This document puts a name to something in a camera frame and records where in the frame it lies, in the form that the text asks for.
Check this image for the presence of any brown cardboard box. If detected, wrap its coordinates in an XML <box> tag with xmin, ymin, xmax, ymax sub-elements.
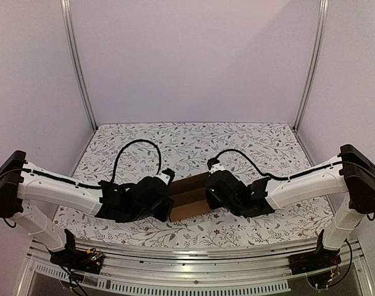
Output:
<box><xmin>170</xmin><ymin>173</ymin><xmax>211</xmax><ymax>222</ymax></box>

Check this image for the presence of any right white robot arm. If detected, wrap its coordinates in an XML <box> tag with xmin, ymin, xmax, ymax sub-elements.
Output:
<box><xmin>205</xmin><ymin>144</ymin><xmax>375</xmax><ymax>269</ymax></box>

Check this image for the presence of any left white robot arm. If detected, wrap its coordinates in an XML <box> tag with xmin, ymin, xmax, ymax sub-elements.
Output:
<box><xmin>0</xmin><ymin>150</ymin><xmax>175</xmax><ymax>268</ymax></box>

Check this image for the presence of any floral patterned table mat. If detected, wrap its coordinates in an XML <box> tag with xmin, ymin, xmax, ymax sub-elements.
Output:
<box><xmin>54</xmin><ymin>123</ymin><xmax>333</xmax><ymax>249</ymax></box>

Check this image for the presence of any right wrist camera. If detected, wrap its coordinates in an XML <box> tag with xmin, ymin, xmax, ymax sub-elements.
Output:
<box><xmin>205</xmin><ymin>158</ymin><xmax>247</xmax><ymax>197</ymax></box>

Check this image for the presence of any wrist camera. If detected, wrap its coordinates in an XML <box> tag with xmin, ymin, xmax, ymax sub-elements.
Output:
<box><xmin>134</xmin><ymin>168</ymin><xmax>175</xmax><ymax>211</ymax></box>
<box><xmin>205</xmin><ymin>158</ymin><xmax>247</xmax><ymax>197</ymax></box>

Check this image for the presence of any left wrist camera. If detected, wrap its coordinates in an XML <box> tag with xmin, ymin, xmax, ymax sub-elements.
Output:
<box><xmin>134</xmin><ymin>168</ymin><xmax>175</xmax><ymax>211</ymax></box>

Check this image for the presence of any right black cable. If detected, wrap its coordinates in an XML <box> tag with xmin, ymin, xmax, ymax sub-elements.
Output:
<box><xmin>212</xmin><ymin>149</ymin><xmax>342</xmax><ymax>183</ymax></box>

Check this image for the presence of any black cable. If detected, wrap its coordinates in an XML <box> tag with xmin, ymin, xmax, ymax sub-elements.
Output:
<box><xmin>109</xmin><ymin>139</ymin><xmax>162</xmax><ymax>186</ymax></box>
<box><xmin>212</xmin><ymin>149</ymin><xmax>342</xmax><ymax>183</ymax></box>

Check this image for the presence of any front aluminium rail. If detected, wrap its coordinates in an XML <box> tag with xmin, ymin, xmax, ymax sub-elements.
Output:
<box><xmin>16</xmin><ymin>237</ymin><xmax>375</xmax><ymax>296</ymax></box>

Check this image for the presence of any left black cable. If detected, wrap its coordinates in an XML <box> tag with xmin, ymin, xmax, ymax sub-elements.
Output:
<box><xmin>109</xmin><ymin>139</ymin><xmax>162</xmax><ymax>186</ymax></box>

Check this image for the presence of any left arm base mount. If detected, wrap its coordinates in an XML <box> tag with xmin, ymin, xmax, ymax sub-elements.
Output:
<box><xmin>49</xmin><ymin>229</ymin><xmax>105</xmax><ymax>274</ymax></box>

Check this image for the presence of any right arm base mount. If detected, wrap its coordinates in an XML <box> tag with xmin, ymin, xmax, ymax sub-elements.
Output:
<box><xmin>288</xmin><ymin>230</ymin><xmax>341</xmax><ymax>275</ymax></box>

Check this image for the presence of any left aluminium frame post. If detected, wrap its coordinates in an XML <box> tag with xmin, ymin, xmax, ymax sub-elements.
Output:
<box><xmin>60</xmin><ymin>0</ymin><xmax>98</xmax><ymax>132</ymax></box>

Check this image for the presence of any aluminium frame post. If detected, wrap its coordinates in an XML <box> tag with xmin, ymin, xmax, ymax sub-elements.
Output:
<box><xmin>292</xmin><ymin>0</ymin><xmax>329</xmax><ymax>133</ymax></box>
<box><xmin>60</xmin><ymin>0</ymin><xmax>98</xmax><ymax>132</ymax></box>

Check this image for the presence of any right aluminium frame post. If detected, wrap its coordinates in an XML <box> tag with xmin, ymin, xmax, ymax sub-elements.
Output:
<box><xmin>292</xmin><ymin>0</ymin><xmax>329</xmax><ymax>133</ymax></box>

